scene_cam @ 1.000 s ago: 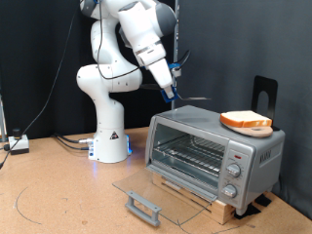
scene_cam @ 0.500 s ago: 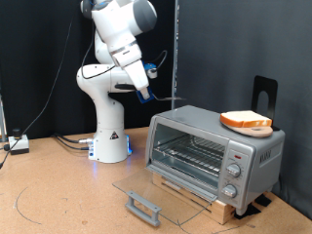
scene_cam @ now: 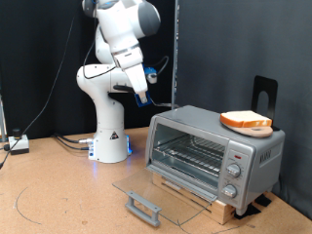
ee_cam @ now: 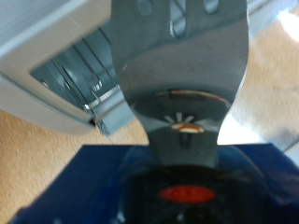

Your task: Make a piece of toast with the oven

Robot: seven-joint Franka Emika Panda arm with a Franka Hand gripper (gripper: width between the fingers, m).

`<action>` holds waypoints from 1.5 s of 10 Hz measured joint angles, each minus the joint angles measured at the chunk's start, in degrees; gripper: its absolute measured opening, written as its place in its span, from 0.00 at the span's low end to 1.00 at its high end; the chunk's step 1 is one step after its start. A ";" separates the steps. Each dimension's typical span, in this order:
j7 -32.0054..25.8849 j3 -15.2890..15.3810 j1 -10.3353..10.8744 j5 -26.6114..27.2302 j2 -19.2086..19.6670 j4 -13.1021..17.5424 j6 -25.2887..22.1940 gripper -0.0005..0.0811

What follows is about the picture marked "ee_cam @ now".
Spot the glass oven door with handle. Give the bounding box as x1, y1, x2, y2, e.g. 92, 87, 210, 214
83, 0, 299, 153

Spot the silver toaster oven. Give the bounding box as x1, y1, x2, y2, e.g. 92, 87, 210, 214
0, 0, 138, 136

